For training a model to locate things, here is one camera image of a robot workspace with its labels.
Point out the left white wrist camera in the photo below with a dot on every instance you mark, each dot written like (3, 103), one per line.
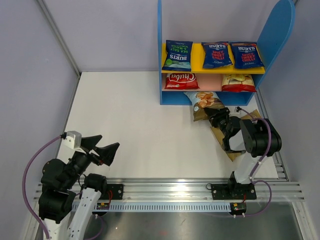
(72, 140)

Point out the light blue cassava chips bag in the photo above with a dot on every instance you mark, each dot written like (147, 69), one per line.
(201, 100)

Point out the blue shelf with coloured boards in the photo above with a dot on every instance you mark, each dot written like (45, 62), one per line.
(271, 41)

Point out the blue Burts sea salt bag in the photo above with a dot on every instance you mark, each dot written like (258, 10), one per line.
(178, 56)

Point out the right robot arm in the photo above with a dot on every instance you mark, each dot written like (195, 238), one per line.
(251, 139)

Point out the yellow chips bag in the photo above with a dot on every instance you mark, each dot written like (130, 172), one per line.
(220, 137)

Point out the blue Burts chilli bag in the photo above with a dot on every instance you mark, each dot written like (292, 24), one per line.
(216, 55)
(246, 55)

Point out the red Chuba bag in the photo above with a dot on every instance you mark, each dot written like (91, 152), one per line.
(237, 83)
(181, 81)

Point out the white slotted cable duct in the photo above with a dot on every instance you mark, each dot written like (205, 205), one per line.
(156, 207)

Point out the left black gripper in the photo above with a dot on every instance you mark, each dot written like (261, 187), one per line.
(221, 121)

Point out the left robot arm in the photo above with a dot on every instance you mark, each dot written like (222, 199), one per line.
(64, 214)

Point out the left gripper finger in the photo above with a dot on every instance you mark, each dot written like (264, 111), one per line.
(90, 142)
(107, 154)

